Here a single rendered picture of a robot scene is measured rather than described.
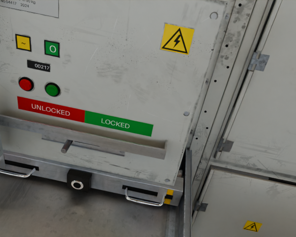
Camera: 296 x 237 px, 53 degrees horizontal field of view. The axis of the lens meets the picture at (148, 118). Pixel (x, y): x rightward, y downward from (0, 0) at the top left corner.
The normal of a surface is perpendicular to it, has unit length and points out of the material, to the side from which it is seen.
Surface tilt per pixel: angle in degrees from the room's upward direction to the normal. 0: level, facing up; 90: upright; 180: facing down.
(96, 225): 0
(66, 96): 90
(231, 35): 90
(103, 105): 90
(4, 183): 0
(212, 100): 90
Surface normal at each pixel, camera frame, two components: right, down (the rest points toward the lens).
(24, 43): -0.13, 0.54
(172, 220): 0.16, -0.82
